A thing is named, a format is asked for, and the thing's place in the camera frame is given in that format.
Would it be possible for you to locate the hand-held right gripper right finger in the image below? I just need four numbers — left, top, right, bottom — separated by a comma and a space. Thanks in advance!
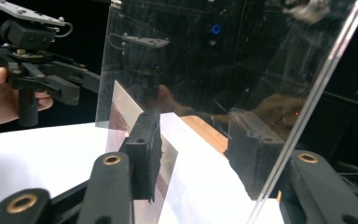
223, 107, 286, 201

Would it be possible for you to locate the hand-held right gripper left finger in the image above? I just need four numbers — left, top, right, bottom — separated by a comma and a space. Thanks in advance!
118, 107, 164, 203

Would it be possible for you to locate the clear acrylic panel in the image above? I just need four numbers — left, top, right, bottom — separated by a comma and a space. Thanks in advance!
94, 0, 358, 224

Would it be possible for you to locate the wooden table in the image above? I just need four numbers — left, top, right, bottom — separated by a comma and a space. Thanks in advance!
180, 114, 229, 157

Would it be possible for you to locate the white paper sheet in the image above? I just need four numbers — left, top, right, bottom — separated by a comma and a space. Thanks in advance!
0, 111, 285, 224

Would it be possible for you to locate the thin grey wire loop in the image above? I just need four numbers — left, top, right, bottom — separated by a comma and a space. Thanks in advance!
55, 21, 75, 39

